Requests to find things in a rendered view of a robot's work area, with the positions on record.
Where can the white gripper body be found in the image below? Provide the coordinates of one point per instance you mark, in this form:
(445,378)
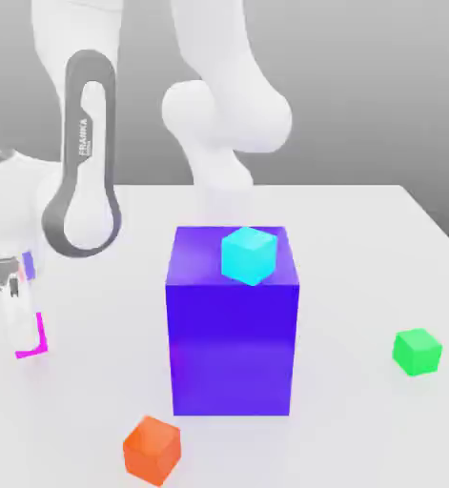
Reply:
(22,324)

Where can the small green cube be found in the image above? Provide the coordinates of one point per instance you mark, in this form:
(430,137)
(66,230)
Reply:
(416,352)

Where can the small cyan cube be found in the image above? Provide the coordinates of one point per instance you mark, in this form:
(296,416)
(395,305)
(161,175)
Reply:
(248,259)

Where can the small magenta cube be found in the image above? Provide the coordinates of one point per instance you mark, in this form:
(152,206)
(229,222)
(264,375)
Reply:
(40,332)

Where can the large purple box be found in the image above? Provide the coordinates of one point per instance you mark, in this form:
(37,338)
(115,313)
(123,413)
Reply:
(231,350)

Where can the small orange cube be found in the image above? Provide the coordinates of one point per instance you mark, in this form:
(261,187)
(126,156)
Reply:
(151,451)

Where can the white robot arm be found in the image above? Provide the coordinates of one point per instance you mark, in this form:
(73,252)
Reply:
(224,114)

